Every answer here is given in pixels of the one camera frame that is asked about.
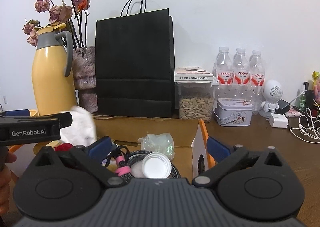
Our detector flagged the red artificial rose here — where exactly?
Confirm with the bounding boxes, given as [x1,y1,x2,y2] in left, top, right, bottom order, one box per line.
[54,143,73,152]

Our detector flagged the iridescent plastic bag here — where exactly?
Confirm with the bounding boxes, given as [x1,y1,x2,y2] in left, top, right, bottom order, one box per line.
[138,133,175,160]

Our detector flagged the white bottle cap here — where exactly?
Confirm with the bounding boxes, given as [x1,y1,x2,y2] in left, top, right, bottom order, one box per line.
[142,152,172,179]

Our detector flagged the person's left hand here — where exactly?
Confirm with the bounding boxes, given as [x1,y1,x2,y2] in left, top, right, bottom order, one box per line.
[0,165,11,216]

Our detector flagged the yellow ceramic mug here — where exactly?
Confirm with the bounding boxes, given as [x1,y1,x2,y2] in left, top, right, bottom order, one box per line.
[29,110,39,116]

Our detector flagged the red cardboard box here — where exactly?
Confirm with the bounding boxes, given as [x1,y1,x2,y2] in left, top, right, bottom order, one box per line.
[7,114,216,180]

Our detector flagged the yellow plush toy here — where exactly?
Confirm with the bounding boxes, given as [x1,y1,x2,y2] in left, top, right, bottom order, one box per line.
[46,140,61,148]

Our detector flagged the yellow thermos jug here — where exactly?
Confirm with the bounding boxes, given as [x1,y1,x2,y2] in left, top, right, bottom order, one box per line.
[31,24,78,116]

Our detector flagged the small decorated tin box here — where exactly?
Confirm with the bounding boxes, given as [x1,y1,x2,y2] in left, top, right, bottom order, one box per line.
[214,98,253,127]

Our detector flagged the white charger adapter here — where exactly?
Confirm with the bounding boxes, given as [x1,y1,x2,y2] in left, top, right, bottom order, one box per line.
[268,113,289,128]

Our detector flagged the clear seed container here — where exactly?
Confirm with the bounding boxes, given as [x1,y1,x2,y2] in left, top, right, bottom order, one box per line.
[174,66,217,122]

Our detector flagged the water bottle middle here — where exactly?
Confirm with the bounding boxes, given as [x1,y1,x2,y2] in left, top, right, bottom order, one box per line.
[233,48,250,99]

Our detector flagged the water bottle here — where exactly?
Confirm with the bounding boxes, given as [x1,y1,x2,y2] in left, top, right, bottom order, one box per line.
[213,47,234,99]
[249,50,265,115]
[233,48,250,99]

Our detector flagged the white robot figurine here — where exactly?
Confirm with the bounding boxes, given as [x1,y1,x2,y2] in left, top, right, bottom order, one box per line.
[259,79,283,118]

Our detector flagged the water bottle left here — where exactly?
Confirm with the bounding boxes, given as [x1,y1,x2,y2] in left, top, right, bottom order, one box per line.
[213,47,234,99]

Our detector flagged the water bottle right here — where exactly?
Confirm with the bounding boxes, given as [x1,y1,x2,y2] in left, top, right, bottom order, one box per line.
[249,50,265,115]

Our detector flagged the black paper bag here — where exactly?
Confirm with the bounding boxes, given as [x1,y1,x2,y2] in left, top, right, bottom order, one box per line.
[95,0,175,118]

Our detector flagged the dried pink roses bouquet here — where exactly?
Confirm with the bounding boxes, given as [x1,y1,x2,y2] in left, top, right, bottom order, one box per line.
[23,0,98,113]

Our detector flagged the colourful snack packet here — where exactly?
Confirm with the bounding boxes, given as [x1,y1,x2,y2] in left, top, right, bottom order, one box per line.
[312,71,320,105]

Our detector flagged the white tangled cables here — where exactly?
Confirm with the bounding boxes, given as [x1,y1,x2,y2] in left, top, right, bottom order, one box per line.
[289,99,320,145]

